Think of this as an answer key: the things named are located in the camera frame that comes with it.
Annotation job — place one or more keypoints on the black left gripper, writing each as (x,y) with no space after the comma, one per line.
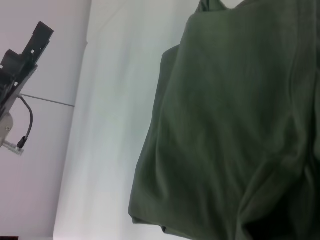
(10,87)

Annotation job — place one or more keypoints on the dark green printed t-shirt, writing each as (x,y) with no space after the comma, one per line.
(237,125)

